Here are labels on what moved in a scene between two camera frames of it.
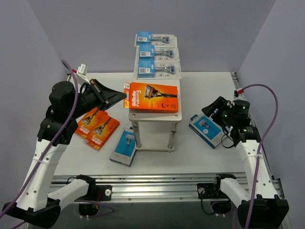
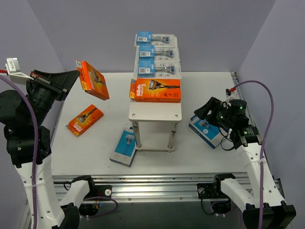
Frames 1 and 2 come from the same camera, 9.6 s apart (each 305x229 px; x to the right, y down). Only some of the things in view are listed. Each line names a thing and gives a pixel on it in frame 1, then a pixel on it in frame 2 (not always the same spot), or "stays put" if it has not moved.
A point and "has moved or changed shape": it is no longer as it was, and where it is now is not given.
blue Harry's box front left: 124,150 stays put
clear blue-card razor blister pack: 158,69 stays put
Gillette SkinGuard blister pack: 157,53 stays put
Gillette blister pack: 147,38 stays put
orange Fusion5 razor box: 86,122 has moved or changed shape
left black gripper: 99,93 to 50,83
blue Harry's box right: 207,130 stays put
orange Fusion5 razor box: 103,129 to 81,123
